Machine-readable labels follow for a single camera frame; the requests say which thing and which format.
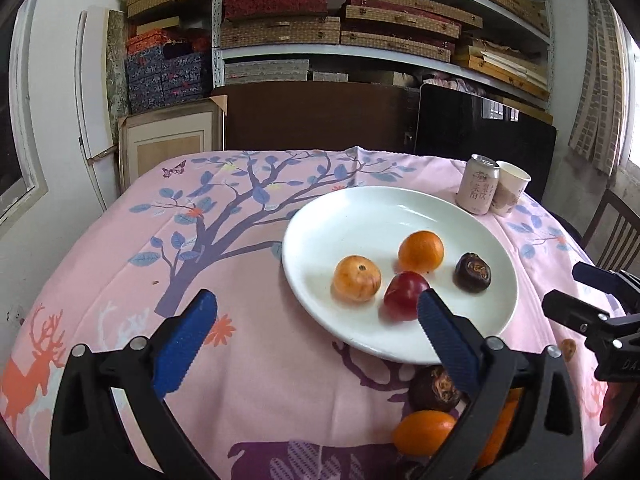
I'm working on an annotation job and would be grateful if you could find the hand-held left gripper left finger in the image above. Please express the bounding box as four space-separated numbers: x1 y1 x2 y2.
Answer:
50 288 221 480

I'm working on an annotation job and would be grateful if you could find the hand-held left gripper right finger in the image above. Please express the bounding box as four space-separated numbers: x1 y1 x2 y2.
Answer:
417 288 586 480

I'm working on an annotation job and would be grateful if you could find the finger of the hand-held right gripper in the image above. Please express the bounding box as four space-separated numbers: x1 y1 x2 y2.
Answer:
542 289 615 336
571 261 640 311

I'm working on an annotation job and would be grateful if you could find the dark water chestnut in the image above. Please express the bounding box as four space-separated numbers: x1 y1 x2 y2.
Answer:
409 365 468 413
453 253 492 291

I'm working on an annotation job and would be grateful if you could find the orange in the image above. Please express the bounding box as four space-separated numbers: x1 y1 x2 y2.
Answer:
477 390 523 468
398 230 445 274
392 410 458 457

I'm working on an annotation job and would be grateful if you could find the white oval plate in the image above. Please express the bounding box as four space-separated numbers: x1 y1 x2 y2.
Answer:
281 186 519 365

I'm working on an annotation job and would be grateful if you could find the dark wooden chair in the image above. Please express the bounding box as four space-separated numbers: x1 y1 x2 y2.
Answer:
582 189 640 273

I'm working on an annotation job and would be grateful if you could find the large red tomato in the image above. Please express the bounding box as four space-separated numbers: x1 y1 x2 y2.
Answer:
383 271 431 322

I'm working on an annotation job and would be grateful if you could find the pink deer print tablecloth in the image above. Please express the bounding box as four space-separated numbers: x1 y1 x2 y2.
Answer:
0 147 631 480

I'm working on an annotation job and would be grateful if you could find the yellow-orange persimmon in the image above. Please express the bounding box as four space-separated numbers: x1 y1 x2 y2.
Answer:
332 255 382 303

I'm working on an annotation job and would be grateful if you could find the white paper cup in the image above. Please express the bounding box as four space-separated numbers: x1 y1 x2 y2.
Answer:
490 161 532 217

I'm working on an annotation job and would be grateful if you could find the pink drink can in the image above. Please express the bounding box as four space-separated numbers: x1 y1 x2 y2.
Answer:
456 154 500 215

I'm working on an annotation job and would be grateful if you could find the bright window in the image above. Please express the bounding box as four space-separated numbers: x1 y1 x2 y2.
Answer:
620 10 640 171

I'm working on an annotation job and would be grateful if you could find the checked beige curtain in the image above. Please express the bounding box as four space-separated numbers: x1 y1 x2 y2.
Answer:
567 0 631 176

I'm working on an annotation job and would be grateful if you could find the black board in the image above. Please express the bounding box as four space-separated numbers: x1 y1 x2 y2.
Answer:
415 83 557 201

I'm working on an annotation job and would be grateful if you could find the white panel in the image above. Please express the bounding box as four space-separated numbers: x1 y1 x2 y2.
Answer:
75 6 123 211

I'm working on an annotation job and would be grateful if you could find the brown wooden board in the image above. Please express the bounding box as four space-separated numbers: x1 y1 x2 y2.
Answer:
210 81 421 153

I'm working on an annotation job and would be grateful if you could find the stack of blue patterned boxes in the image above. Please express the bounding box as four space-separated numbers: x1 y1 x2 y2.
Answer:
125 47 213 113

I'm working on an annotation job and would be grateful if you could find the white framed window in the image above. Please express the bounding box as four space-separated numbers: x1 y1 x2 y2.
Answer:
0 0 48 226

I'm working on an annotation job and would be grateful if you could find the orange patterned box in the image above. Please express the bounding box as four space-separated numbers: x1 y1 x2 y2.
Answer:
126 29 211 56

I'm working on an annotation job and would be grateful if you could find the white metal shelf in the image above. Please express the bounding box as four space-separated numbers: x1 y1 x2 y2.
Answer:
212 0 556 111

